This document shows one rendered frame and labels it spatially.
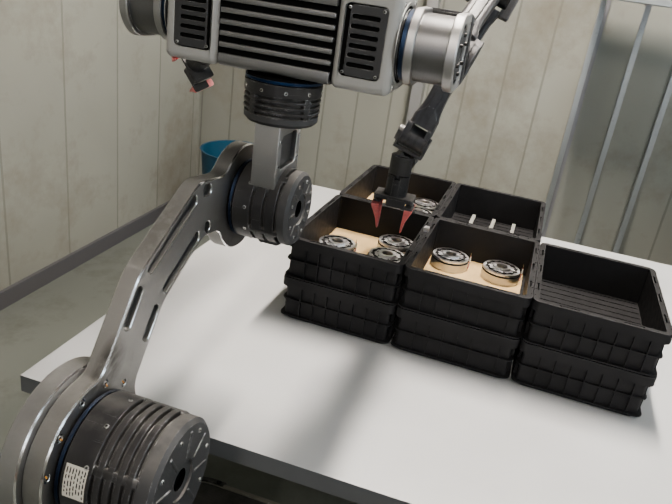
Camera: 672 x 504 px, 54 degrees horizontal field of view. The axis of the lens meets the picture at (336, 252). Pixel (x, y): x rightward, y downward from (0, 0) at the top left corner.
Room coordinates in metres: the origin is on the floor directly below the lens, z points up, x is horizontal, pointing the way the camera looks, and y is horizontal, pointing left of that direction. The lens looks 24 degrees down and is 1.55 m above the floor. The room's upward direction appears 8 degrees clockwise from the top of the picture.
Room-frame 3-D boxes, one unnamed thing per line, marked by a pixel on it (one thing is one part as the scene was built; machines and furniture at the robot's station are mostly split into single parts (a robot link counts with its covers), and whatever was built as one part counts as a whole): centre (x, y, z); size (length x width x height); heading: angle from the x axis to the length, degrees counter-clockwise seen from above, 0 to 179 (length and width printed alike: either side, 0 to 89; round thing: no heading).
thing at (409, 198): (1.62, -0.13, 1.05); 0.10 x 0.07 x 0.07; 79
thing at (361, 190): (2.03, -0.18, 0.87); 0.40 x 0.30 x 0.11; 164
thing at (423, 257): (1.56, -0.36, 0.87); 0.40 x 0.30 x 0.11; 164
